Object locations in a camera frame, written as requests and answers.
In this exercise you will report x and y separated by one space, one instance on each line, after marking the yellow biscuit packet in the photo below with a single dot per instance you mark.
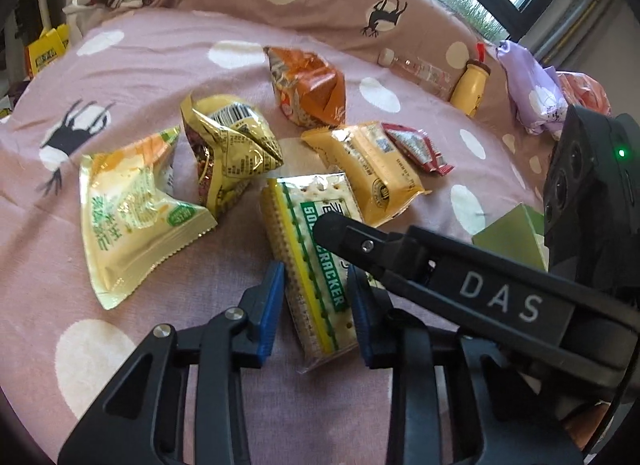
365 165

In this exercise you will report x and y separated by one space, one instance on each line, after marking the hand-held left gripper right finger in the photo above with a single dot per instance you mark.
362 325

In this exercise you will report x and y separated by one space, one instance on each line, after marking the green box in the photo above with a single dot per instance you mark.
510 240

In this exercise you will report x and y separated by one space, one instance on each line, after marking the clear green-striped cracker packet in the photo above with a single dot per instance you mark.
310 270

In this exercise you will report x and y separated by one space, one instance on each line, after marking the gold crumpled snack packet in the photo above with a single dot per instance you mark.
230 155

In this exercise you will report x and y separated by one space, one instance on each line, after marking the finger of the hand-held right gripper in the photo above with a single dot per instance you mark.
370 247

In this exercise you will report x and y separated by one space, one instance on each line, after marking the pale yellow snack packet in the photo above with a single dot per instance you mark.
125 225

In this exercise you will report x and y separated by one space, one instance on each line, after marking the clear plastic bottle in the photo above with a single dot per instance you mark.
420 72

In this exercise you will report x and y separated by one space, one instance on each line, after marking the red snack packet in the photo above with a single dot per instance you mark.
415 145

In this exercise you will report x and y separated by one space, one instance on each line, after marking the orange cloth bundle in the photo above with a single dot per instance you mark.
585 90

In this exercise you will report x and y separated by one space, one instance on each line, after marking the yellow bottle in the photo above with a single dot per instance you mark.
470 92

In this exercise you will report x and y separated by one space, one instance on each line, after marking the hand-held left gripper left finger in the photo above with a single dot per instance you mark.
267 305

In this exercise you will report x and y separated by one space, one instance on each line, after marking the orange snack packet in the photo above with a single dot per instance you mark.
310 85

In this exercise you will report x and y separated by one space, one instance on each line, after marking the purple plastic bag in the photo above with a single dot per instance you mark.
530 85

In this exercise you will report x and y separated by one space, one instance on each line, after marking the pink dotted bed sheet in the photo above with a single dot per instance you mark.
150 60

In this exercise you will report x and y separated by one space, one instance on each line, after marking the yellow carton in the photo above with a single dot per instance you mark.
45 52

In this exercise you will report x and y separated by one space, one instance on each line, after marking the pink polka-dot pillow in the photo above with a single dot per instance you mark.
310 0

